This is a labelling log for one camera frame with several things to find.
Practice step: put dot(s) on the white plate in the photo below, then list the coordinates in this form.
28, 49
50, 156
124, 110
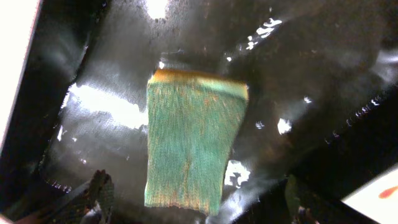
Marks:
377, 199

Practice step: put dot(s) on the green yellow sponge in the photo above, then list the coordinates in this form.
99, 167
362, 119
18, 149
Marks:
193, 120

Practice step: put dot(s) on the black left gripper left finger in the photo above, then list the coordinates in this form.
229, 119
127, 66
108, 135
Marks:
91, 202

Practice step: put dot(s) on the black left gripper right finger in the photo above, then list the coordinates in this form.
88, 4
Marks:
301, 201

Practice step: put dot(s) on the black plastic tray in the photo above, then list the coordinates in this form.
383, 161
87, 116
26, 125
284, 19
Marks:
322, 86

